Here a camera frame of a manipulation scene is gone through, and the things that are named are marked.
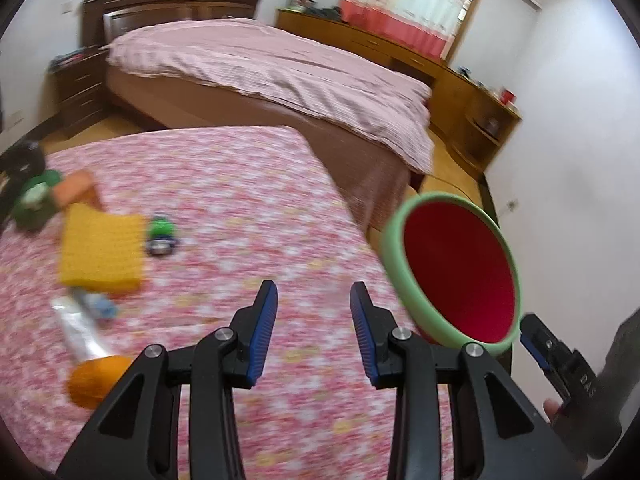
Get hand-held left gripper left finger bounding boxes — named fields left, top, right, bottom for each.
left=55, top=280, right=279, bottom=480

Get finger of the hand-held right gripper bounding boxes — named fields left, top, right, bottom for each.
left=519, top=332, right=563, bottom=386
left=521, top=313, right=571, bottom=356

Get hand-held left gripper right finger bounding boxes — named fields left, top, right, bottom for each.
left=349, top=281, right=586, bottom=480

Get green rimmed red bowl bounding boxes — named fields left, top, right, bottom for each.
left=380, top=191, right=522, bottom=357

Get blue grey tube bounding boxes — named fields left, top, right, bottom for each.
left=82, top=290, right=120, bottom=320

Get white plastic bag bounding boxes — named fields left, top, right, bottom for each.
left=50, top=294, right=113, bottom=361

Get person's right hand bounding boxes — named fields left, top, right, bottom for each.
left=544, top=397, right=590, bottom=478

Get long wooden cabinet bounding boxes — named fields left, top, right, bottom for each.
left=276, top=8, right=523, bottom=176

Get pink checked quilt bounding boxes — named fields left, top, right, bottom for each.
left=106, top=17, right=436, bottom=171

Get green plush toy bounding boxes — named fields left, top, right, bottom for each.
left=11, top=170, right=63, bottom=231

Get brown wooden nightstand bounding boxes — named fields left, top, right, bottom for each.
left=48, top=47, right=113, bottom=131

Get folded dark clothes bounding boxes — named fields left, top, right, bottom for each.
left=50, top=49, right=101, bottom=67

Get white and red curtain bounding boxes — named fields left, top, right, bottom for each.
left=339, top=0, right=478, bottom=58

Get brown wooden bed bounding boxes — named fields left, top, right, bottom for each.
left=81, top=0, right=436, bottom=233

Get black suction mount device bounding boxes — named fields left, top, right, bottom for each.
left=0, top=139, right=47, bottom=226

